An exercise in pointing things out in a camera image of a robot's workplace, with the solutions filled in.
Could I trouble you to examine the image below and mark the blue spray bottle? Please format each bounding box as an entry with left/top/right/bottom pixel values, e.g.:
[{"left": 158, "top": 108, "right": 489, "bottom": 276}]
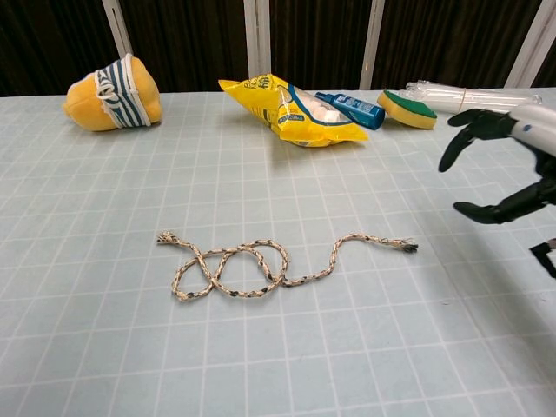
[{"left": 314, "top": 90, "right": 387, "bottom": 131}]

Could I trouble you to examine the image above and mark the bundle of clear plastic tubes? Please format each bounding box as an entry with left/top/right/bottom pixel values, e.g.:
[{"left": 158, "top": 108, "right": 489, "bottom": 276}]
[{"left": 406, "top": 80, "right": 544, "bottom": 117}]

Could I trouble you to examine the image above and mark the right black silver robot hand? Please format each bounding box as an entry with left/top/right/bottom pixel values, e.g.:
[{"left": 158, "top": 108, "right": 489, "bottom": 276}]
[{"left": 437, "top": 103, "right": 556, "bottom": 226}]

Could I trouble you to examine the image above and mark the light blue checkered tablecloth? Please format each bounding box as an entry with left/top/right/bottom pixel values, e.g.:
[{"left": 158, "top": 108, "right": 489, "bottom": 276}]
[{"left": 0, "top": 86, "right": 556, "bottom": 417}]

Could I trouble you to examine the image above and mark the yellow snack bag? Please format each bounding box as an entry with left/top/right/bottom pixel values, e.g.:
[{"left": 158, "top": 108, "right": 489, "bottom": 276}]
[{"left": 217, "top": 73, "right": 369, "bottom": 149}]

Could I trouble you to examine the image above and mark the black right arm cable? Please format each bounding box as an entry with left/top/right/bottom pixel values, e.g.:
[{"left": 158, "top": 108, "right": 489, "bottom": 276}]
[{"left": 528, "top": 236, "right": 556, "bottom": 280}]

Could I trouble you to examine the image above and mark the white metal frame post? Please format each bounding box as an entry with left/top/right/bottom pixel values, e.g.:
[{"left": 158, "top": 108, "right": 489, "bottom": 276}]
[
  {"left": 242, "top": 0, "right": 273, "bottom": 80},
  {"left": 102, "top": 0, "right": 134, "bottom": 58},
  {"left": 503, "top": 0, "right": 551, "bottom": 88},
  {"left": 359, "top": 0, "right": 386, "bottom": 90}
]

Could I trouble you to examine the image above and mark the yellow green sponge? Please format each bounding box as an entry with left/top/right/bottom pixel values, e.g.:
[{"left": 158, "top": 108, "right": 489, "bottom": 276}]
[{"left": 376, "top": 89, "right": 439, "bottom": 131}]

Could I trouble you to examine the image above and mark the beige speckled braided rope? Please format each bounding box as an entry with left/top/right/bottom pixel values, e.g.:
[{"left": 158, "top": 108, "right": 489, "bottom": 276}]
[{"left": 156, "top": 230, "right": 420, "bottom": 304}]

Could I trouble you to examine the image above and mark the yellow plush toy striped band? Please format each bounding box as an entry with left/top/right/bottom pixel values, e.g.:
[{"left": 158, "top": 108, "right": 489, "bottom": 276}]
[{"left": 62, "top": 52, "right": 163, "bottom": 133}]

